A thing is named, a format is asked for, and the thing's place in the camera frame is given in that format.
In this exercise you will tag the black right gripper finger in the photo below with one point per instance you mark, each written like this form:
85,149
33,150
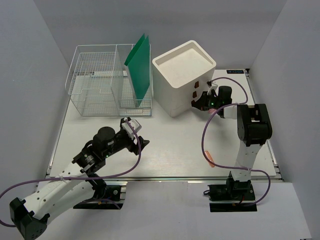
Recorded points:
197,104
204,95

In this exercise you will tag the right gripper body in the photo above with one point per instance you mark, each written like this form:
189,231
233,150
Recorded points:
211,102

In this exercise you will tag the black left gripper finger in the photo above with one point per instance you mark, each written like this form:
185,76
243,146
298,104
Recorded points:
125,123
141,144

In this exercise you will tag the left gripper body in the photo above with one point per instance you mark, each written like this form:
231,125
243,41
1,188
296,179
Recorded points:
122,141

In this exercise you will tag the white drawer cabinet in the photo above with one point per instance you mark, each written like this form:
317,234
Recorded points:
180,76

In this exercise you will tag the orange transparent lead case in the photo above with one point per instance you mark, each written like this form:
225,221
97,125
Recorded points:
209,159

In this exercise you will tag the green plastic folder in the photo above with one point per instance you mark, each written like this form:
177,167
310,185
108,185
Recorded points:
137,66

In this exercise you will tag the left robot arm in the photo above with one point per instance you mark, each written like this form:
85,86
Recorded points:
78,182

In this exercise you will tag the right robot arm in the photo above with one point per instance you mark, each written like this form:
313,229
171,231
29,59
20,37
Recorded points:
253,130

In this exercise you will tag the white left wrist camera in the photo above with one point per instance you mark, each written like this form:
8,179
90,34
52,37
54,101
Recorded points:
136,126

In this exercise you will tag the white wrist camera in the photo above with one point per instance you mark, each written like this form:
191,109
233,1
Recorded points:
212,85
136,126

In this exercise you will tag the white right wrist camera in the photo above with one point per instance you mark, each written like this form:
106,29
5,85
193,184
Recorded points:
212,85

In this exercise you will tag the white wire mesh organizer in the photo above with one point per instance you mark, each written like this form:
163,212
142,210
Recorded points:
98,84

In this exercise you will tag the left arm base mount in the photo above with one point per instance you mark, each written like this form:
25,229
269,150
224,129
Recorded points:
111,197

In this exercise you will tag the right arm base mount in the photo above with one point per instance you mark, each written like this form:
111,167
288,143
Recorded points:
220,201

